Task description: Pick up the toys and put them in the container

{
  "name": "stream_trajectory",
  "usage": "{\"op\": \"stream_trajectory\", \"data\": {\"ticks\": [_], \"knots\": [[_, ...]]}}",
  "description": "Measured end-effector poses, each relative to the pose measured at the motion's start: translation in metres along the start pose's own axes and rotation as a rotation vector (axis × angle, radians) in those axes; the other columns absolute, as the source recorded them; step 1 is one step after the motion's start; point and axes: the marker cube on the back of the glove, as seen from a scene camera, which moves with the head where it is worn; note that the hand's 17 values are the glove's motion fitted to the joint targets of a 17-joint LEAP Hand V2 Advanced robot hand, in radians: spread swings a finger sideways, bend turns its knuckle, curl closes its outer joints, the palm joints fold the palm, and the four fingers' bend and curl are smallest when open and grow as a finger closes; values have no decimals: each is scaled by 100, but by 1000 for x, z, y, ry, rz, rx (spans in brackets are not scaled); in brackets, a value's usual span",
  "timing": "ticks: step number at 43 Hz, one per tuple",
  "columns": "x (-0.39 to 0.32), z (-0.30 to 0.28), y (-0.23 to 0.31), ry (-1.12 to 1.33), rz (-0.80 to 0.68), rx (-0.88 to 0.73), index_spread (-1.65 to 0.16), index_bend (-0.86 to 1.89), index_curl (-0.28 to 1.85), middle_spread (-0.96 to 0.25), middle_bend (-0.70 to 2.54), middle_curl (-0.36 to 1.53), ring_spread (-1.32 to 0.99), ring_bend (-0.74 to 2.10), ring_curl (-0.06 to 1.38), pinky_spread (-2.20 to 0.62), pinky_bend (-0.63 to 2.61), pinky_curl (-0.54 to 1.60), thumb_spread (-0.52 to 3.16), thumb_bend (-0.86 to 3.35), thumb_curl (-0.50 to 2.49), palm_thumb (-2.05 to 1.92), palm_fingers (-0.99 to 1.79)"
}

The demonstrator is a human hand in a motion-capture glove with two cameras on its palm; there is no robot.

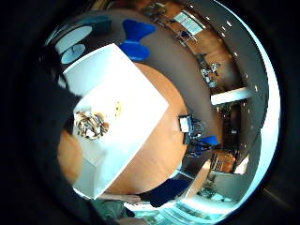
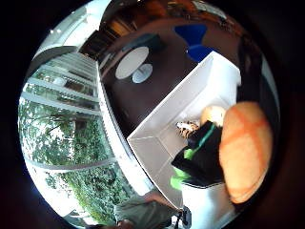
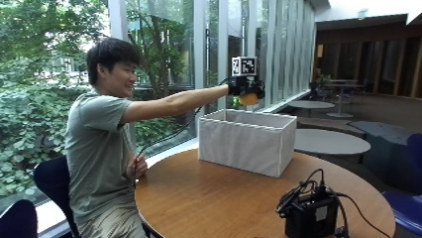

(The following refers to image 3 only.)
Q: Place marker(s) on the round grey low table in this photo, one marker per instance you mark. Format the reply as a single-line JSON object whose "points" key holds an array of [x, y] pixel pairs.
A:
{"points": [[329, 142], [310, 105]]}

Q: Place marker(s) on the white marker cube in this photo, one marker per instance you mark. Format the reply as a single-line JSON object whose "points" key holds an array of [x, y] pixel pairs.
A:
{"points": [[244, 66]]}

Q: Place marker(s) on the black electronic device box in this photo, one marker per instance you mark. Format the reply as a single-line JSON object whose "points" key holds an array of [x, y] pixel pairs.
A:
{"points": [[310, 216]]}

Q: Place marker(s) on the the person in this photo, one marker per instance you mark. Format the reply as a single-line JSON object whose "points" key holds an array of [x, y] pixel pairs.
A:
{"points": [[99, 148]]}

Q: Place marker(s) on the tall round bar table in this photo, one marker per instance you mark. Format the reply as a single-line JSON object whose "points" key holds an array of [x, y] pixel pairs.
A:
{"points": [[341, 99], [345, 81]]}

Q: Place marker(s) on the orange round fruit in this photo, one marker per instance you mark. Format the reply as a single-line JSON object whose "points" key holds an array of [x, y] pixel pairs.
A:
{"points": [[248, 99]]}

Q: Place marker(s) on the grey upholstered seat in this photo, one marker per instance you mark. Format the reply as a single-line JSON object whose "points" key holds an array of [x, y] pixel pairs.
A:
{"points": [[386, 145]]}

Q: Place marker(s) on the white fabric storage box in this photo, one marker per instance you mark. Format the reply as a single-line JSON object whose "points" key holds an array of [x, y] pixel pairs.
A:
{"points": [[246, 142]]}

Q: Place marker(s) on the dark blue chair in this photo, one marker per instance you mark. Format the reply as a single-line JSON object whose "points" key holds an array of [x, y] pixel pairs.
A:
{"points": [[18, 219], [55, 188]]}

